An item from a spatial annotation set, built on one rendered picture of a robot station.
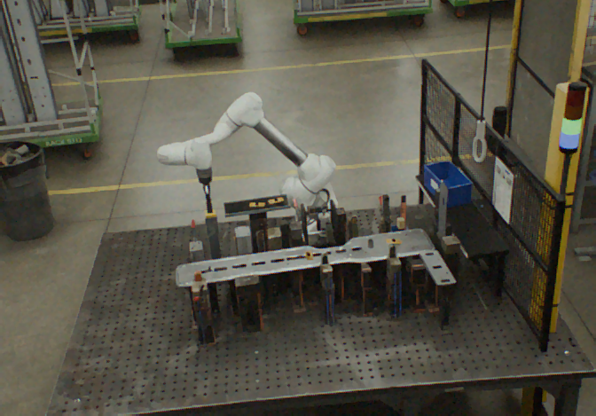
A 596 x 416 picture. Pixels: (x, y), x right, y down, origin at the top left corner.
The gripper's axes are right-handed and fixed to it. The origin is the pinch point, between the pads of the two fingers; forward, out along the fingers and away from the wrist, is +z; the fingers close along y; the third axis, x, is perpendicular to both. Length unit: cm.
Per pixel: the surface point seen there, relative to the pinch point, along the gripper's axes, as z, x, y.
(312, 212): 3, 55, 16
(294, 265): 19, 40, 40
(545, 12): -36, 259, -147
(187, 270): 19.0, -15.7, 30.7
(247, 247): 15.5, 17.1, 21.8
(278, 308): 47, 29, 38
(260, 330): 47, 18, 54
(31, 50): 15, -147, -368
